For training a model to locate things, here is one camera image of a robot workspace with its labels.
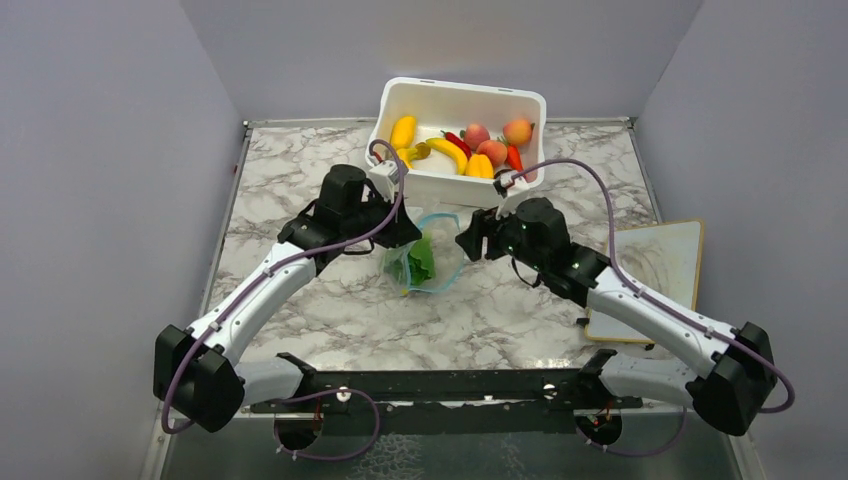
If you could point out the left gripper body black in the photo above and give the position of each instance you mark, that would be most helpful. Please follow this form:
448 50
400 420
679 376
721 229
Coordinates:
368 218

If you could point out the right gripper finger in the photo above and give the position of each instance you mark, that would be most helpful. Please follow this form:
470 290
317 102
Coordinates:
486 219
471 241

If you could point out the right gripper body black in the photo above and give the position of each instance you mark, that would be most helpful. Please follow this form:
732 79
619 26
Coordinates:
511 242

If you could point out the green lettuce head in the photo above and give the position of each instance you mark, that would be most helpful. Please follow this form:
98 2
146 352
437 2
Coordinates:
414 265

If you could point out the clear zip top bag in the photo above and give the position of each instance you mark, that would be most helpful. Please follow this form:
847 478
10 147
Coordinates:
442 228

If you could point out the peach orange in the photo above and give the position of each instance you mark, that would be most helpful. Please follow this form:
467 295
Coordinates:
518 132

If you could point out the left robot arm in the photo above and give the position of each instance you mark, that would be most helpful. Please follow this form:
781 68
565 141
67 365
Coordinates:
198 370

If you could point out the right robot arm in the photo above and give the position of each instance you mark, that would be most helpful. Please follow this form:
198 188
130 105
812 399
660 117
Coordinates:
723 373

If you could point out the yellow pepper front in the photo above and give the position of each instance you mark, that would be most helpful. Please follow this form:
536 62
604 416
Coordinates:
479 166

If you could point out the yellow pepper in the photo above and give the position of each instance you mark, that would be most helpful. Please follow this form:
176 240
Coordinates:
409 155
479 166

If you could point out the orange carrot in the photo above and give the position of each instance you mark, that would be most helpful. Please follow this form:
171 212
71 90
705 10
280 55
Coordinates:
513 157

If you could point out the peach front middle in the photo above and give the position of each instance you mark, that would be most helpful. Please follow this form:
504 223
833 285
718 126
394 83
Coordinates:
495 151

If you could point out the yellow pepper left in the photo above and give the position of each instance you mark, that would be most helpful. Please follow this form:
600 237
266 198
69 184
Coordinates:
409 155

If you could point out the white plastic bin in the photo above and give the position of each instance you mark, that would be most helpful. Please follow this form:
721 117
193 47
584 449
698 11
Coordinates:
441 106

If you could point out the peach back middle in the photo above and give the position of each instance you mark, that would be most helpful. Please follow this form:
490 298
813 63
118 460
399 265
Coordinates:
473 135

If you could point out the yellow banana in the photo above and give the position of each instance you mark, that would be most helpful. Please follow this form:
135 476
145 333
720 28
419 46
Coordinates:
454 152

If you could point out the red chili pepper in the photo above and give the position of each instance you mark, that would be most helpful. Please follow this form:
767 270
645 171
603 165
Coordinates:
456 140

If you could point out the yellow squash upper left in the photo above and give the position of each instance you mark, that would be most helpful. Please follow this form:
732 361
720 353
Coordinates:
403 132

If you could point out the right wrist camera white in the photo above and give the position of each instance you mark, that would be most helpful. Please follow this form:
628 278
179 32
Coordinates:
513 189

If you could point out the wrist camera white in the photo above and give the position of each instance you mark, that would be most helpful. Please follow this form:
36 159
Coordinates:
513 189
388 178

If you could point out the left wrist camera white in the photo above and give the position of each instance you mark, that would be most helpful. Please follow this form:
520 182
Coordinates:
388 178

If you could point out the white board wooden frame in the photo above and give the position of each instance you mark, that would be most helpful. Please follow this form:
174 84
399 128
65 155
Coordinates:
666 257

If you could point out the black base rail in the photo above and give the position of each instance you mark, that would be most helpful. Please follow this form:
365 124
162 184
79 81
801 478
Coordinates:
435 402

